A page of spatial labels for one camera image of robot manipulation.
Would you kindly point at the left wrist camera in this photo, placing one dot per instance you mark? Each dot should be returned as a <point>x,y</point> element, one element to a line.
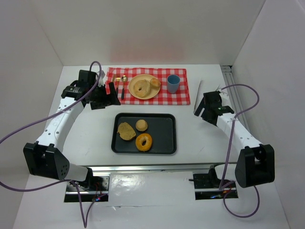
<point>86,79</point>

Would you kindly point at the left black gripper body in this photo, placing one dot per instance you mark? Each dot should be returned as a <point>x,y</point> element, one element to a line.
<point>102,94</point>

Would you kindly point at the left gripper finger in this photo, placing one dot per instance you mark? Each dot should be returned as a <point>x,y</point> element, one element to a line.
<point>96,106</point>
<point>113,95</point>

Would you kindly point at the blue cup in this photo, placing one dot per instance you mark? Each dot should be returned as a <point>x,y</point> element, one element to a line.
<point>173,82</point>

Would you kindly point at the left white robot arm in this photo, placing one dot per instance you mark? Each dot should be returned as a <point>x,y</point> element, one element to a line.
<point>45,156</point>

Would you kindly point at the small round muffin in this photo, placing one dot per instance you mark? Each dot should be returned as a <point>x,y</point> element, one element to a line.
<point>141,125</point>

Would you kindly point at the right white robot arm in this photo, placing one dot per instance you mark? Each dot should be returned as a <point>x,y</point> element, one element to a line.
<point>251,161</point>

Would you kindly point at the small round bun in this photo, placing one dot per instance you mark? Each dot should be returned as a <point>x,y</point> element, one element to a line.
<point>155,83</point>

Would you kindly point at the black baking tray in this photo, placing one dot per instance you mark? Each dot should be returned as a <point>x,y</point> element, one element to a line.
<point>161,127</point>

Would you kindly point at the aluminium rail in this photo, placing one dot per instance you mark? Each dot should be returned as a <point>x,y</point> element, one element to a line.
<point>233,93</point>
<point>152,168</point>

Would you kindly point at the gold fork black handle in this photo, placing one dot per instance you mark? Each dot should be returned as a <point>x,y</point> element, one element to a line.
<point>118,79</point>

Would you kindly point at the brown bread slice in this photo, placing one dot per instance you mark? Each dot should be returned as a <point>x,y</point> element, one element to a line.
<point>126,132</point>

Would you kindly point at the gold spoon black handle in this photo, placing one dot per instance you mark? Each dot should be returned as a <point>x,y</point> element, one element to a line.
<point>124,79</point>

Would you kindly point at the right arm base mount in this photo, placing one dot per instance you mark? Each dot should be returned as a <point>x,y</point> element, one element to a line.
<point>206,187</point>

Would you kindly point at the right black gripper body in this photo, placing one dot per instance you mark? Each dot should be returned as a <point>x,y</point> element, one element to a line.
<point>205,110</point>

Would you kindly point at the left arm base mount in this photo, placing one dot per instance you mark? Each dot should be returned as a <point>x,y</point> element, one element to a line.
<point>98,191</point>

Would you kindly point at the orange glazed donut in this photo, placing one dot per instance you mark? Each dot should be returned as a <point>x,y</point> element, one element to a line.
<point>144,142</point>

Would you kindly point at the red checkered cloth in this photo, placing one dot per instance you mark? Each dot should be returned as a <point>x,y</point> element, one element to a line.
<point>181,97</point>

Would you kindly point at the aluminium rail right side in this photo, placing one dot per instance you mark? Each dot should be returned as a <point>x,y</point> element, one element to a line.
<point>233,93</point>

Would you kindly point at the aluminium rail front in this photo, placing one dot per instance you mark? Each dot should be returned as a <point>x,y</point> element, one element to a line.
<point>152,168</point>

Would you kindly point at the pale bagel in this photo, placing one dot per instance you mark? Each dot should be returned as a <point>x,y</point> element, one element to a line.
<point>142,88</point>

